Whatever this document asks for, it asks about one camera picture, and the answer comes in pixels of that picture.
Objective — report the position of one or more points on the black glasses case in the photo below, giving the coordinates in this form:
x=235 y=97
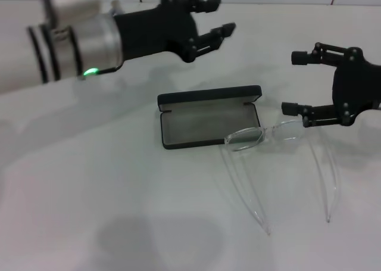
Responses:
x=196 y=125

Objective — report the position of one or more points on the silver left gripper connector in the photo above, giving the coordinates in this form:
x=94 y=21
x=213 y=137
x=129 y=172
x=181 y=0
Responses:
x=114 y=8

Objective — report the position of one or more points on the clear white glasses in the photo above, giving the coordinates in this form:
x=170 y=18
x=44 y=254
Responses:
x=228 y=140

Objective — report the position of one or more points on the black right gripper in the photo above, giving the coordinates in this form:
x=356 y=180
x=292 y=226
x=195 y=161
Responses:
x=357 y=83

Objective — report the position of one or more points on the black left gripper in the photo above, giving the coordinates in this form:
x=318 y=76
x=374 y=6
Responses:
x=154 y=29

